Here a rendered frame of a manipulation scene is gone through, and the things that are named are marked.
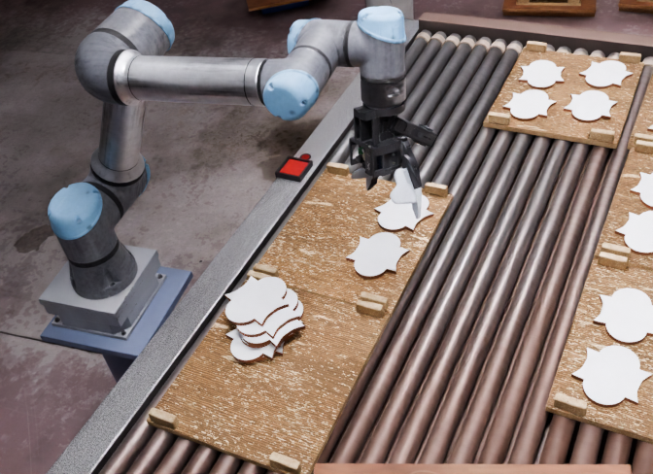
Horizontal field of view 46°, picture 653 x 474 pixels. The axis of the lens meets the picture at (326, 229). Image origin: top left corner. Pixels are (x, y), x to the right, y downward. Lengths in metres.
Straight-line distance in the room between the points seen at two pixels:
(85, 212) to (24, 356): 1.55
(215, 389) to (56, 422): 1.39
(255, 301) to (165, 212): 1.94
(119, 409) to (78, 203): 0.44
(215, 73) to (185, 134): 2.74
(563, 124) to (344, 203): 0.63
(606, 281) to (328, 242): 0.62
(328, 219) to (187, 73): 0.71
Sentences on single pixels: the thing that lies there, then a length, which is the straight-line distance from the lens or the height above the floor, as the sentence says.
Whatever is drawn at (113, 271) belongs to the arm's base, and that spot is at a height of 1.02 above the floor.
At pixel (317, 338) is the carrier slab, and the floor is 0.94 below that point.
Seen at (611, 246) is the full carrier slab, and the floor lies 0.96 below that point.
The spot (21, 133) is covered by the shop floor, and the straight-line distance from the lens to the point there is 4.42.
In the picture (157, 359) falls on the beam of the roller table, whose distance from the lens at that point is 1.69.
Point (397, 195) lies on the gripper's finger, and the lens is 1.32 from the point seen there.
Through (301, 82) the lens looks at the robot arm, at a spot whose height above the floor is 1.56.
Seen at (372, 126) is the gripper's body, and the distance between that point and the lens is 1.29.
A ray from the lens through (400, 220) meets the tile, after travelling 1.83.
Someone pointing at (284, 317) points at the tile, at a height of 0.99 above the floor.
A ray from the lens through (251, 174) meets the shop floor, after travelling 3.60.
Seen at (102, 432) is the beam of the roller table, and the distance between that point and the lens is 1.62.
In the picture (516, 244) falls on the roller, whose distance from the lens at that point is 1.80.
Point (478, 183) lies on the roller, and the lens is 1.96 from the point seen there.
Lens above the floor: 2.17
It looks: 42 degrees down
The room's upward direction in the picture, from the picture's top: 9 degrees counter-clockwise
